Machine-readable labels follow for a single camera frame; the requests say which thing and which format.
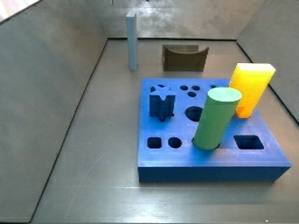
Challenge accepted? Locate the light blue square-circle object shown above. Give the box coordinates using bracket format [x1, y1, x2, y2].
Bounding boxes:
[125, 11, 137, 71]

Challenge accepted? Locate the black curved fixture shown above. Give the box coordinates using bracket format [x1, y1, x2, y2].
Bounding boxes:
[163, 45, 210, 72]

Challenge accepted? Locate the yellow square peg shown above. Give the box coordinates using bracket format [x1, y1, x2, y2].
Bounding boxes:
[228, 63, 276, 118]

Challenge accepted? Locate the dark blue star peg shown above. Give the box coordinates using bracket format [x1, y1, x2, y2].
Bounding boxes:
[150, 84, 175, 122]

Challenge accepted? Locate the green cylinder peg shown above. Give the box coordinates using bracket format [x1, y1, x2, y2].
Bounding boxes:
[192, 87, 242, 150]

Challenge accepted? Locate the blue foam peg block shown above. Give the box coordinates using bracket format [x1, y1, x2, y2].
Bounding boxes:
[137, 78, 291, 182]

